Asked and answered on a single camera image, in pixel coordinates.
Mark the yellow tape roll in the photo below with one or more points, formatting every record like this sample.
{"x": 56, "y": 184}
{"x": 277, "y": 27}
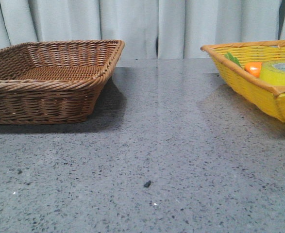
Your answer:
{"x": 273, "y": 72}

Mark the pale grey curtain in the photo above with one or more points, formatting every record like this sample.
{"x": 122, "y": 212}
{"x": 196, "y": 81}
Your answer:
{"x": 151, "y": 29}

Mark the brown wicker basket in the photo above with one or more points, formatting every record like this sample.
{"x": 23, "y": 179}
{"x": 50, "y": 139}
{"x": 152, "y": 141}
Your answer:
{"x": 55, "y": 82}

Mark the orange toy carrot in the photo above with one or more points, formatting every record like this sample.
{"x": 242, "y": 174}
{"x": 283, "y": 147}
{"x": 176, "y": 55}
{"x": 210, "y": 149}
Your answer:
{"x": 253, "y": 68}

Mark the yellow wicker basket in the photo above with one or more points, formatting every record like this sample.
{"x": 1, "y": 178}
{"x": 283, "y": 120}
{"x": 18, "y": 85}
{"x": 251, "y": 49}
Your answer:
{"x": 268, "y": 98}

